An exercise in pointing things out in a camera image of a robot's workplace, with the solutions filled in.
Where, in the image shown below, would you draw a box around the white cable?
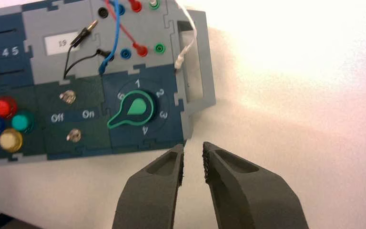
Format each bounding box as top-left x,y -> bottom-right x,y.
174,0 -> 199,70

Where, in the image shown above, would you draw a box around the black banana plug cable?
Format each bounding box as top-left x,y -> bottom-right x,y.
63,19 -> 112,80

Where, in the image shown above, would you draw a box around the yellow push button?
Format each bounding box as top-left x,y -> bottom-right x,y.
0,128 -> 23,153

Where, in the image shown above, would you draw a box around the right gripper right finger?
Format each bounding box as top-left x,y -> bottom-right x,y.
203,142 -> 310,229

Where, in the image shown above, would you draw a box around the green push button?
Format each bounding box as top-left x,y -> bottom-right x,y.
11,110 -> 35,134

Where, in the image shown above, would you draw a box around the green rotary knob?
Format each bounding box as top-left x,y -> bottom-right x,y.
106,90 -> 155,130

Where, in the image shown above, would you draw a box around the blue banana plug cable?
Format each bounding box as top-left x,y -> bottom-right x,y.
98,0 -> 122,75

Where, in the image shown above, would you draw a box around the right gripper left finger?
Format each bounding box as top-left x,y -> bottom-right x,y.
112,144 -> 184,229

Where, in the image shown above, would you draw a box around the blue grey task board box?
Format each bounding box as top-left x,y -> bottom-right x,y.
0,0 -> 217,168

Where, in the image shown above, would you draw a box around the silver metal toggle switch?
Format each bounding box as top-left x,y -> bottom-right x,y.
67,129 -> 82,143
59,90 -> 77,105

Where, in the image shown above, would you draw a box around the white paper label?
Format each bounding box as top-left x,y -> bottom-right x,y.
44,31 -> 80,56

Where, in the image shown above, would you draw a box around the red push button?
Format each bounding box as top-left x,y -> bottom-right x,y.
0,96 -> 19,119

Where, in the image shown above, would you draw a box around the red banana plug cable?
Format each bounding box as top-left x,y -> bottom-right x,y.
104,0 -> 148,58

